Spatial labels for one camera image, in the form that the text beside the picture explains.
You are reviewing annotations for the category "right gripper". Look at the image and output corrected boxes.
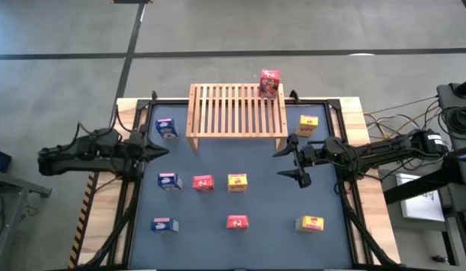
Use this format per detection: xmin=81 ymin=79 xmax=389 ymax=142
xmin=272 ymin=132 xmax=327 ymax=190

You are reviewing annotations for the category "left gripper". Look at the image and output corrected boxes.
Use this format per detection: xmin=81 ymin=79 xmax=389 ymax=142
xmin=126 ymin=130 xmax=170 ymax=178

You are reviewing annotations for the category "blue Frosted Flakes cereal box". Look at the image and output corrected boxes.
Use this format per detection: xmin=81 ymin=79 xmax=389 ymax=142
xmin=150 ymin=217 xmax=181 ymax=233
xmin=157 ymin=172 xmax=184 ymax=192
xmin=154 ymin=117 xmax=180 ymax=141

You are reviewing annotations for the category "yellow Corn Pops cereal box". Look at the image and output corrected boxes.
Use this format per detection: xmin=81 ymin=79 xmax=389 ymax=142
xmin=294 ymin=215 xmax=325 ymax=233
xmin=227 ymin=172 xmax=249 ymax=193
xmin=295 ymin=114 xmax=320 ymax=139

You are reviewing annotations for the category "red Froot Loops cereal box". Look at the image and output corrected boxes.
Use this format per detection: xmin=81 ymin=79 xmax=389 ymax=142
xmin=225 ymin=214 xmax=250 ymax=230
xmin=192 ymin=174 xmax=216 ymax=193
xmin=258 ymin=69 xmax=282 ymax=100

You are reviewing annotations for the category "wooden slatted shelf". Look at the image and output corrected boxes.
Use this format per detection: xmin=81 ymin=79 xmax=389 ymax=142
xmin=185 ymin=83 xmax=289 ymax=154

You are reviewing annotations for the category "blue-grey table mat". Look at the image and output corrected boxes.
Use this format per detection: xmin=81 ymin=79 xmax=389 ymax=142
xmin=129 ymin=103 xmax=354 ymax=270

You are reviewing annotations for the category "yellow black hazard tape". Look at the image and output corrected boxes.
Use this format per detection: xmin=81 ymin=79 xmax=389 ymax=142
xmin=69 ymin=171 xmax=100 ymax=269

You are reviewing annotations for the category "black stand beam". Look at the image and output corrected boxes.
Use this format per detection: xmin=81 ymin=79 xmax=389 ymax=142
xmin=382 ymin=145 xmax=466 ymax=206

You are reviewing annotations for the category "white board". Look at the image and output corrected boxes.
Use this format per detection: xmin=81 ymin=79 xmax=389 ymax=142
xmin=395 ymin=172 xmax=446 ymax=222

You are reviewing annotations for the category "grey metal desk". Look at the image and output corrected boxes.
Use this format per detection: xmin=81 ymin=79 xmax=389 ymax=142
xmin=0 ymin=169 xmax=53 ymax=271

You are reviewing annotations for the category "grey equipment stand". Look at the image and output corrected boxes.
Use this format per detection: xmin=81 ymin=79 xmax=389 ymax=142
xmin=435 ymin=77 xmax=466 ymax=141

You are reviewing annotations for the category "dark grey cabinet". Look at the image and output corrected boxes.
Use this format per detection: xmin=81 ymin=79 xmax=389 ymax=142
xmin=442 ymin=184 xmax=466 ymax=271

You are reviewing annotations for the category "black metal table frame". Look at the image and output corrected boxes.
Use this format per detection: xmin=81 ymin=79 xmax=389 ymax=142
xmin=76 ymin=90 xmax=401 ymax=271

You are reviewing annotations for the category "yellow extension cable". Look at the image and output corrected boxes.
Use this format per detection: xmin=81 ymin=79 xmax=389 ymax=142
xmin=366 ymin=111 xmax=440 ymax=148

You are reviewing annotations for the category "thin black cable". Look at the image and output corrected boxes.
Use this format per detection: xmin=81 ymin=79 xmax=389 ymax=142
xmin=364 ymin=96 xmax=440 ymax=116

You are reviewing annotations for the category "coiled black cable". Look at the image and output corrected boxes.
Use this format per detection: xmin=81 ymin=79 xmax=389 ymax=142
xmin=440 ymin=106 xmax=466 ymax=136

